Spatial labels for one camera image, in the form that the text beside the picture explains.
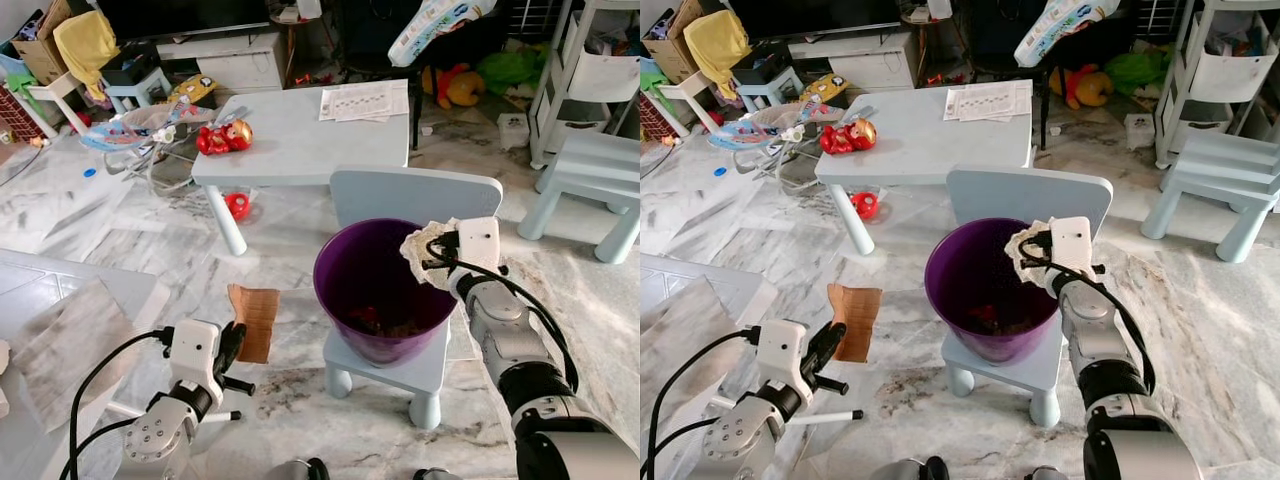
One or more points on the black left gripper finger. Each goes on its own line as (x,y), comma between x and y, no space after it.
(828,342)
(234,342)

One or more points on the white tissue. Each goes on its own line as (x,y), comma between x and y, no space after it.
(420,250)
(1022,250)

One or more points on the brown paper piece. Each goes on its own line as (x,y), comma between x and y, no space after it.
(255,320)
(857,320)

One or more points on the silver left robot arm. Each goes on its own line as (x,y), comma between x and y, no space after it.
(165,430)
(750,435)

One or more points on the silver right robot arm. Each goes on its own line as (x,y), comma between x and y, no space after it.
(515,350)
(1100,350)

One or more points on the purple plastic bin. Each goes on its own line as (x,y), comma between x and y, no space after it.
(970,270)
(360,270)

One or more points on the brown red trash scraps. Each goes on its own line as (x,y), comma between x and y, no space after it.
(995,322)
(385,322)

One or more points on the light blue child chair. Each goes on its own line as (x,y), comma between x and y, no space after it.
(1030,195)
(1215,170)
(415,195)
(590,170)

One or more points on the red round toy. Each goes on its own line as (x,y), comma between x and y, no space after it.
(864,207)
(238,207)

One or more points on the small white box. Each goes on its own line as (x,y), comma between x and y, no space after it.
(513,130)
(1140,130)

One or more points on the printed white paper sheet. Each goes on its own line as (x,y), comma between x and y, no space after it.
(365,102)
(990,102)

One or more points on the light blue child table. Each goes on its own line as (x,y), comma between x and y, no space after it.
(925,140)
(300,140)

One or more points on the yellow red plush toy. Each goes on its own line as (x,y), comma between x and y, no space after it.
(1085,88)
(460,88)

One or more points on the green plush toy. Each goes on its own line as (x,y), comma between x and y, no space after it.
(510,70)
(1138,70)

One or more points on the red gold toy figure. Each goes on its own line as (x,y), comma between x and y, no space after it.
(225,137)
(850,137)

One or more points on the robot right leg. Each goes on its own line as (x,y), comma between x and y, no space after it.
(437,475)
(1050,475)

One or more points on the blue baby bouncer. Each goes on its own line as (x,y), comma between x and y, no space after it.
(130,130)
(755,130)

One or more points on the white blue diaper pack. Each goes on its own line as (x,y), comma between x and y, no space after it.
(1062,30)
(435,30)

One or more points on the white shelf unit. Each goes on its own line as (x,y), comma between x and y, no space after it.
(1215,70)
(590,70)

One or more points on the yellow black toy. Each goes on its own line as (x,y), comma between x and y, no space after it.
(823,87)
(195,88)

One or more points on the small blue stool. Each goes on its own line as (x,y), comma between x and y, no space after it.
(770,85)
(140,85)

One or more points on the white tv cabinet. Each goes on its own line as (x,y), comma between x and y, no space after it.
(235,62)
(860,62)

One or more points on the brown cardboard box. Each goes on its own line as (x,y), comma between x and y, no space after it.
(675,55)
(45,50)

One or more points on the yellow cloth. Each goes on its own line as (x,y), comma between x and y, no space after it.
(717,45)
(88,45)

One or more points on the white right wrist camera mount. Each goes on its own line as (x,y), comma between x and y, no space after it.
(478,243)
(1072,243)

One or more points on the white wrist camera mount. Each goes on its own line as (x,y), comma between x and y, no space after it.
(1072,243)
(193,352)
(478,243)
(782,352)

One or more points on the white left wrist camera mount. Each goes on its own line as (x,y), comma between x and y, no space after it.
(193,352)
(782,352)

